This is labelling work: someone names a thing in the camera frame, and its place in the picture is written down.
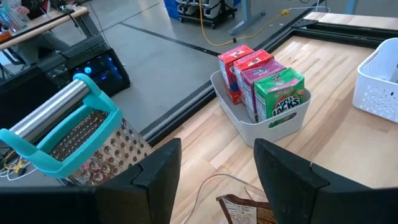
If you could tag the brown spice pouch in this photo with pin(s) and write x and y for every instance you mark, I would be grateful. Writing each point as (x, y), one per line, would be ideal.
(242, 211)

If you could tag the wooden desk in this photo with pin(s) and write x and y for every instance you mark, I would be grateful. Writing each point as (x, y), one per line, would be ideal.
(46, 26)

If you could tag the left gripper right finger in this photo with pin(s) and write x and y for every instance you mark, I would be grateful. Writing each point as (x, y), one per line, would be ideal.
(295, 193)

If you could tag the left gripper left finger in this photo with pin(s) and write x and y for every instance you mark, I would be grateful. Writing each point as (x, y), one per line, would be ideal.
(140, 202)

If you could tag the white perforated plastic basket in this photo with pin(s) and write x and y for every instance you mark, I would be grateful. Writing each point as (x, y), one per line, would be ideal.
(373, 93)

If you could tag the black computer tower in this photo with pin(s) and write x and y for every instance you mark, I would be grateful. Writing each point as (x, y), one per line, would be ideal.
(102, 71)

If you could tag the purple cereal box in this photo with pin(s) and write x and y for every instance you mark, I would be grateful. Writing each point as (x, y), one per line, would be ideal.
(261, 73)

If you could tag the grey plastic bin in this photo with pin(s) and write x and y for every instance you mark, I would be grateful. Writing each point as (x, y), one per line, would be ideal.
(248, 130)

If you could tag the blue-grey table leg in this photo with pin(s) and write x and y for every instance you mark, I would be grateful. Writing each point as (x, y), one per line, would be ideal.
(247, 15)

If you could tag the black aluminium table frame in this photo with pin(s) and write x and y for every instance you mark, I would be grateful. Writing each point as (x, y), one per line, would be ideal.
(335, 31)

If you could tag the blue equipment cart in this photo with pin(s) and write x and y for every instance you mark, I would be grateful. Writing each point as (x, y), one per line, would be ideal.
(217, 12)

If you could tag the teal steel box grater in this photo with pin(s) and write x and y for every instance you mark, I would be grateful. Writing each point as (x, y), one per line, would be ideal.
(102, 149)

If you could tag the red Froot Loops cereal box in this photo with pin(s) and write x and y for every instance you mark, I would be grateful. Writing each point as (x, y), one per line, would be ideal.
(252, 62)

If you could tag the person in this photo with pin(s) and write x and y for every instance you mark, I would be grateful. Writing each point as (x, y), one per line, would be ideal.
(34, 6)

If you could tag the clear plastic container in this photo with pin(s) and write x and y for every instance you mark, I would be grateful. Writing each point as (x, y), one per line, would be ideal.
(224, 186)

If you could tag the green Apple Jacks cereal box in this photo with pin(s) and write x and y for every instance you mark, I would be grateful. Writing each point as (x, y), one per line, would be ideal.
(280, 93)

